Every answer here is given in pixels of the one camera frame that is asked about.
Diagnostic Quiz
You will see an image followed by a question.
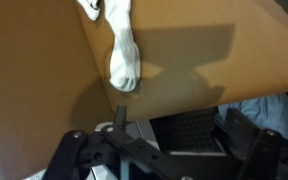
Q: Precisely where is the blue denim garment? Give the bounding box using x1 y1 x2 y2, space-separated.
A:
215 93 288 139

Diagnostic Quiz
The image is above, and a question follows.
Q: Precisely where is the black office chair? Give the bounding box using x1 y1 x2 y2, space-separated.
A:
90 106 234 180

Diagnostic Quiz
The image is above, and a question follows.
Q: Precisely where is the white socks pile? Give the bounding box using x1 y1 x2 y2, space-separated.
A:
76 0 142 93

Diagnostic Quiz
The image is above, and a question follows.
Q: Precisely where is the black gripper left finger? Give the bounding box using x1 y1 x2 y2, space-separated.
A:
42 104 132 180

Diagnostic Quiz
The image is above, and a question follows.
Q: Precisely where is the brown leather sofa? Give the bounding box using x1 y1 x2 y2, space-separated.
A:
0 0 288 180

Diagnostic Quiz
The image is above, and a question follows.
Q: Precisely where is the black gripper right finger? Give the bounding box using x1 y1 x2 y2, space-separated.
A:
224 108 288 180

